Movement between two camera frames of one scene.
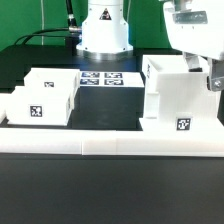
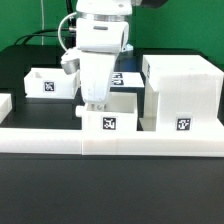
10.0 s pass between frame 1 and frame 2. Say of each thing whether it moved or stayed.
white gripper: moved
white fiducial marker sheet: stayed
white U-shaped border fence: stayed
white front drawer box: moved
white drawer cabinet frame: stayed
